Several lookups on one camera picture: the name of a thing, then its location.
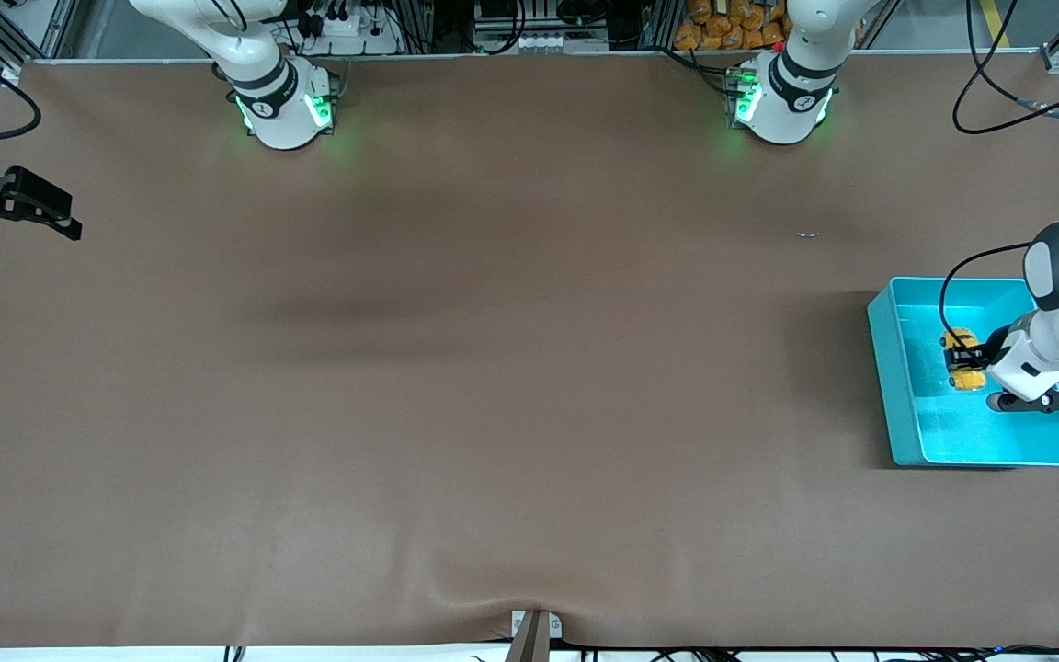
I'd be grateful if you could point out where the yellow beetle toy car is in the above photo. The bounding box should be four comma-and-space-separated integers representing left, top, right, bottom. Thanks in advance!
941, 328, 988, 393

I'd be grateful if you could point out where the white power strip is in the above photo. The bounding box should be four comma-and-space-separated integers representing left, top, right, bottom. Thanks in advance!
295, 7, 402, 56

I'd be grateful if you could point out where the brown wedge post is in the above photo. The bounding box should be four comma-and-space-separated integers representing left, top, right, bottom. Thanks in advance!
504, 611, 553, 662

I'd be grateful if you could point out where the teal plastic bin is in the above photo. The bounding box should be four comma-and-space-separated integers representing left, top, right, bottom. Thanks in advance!
865, 276, 1059, 469

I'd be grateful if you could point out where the brown table mat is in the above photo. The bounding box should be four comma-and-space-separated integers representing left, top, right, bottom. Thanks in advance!
0, 51, 1059, 649

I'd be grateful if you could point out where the grey metal edge bracket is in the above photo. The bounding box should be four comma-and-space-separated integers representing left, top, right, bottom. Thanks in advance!
510, 609, 564, 641

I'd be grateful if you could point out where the grey electronics rack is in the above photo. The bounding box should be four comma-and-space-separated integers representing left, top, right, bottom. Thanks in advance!
473, 0, 618, 54

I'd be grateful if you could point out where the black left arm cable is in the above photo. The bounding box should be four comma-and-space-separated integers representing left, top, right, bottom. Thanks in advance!
939, 0, 1059, 346

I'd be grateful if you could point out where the pile of orange packets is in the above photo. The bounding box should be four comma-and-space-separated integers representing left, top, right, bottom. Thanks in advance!
674, 0, 790, 52

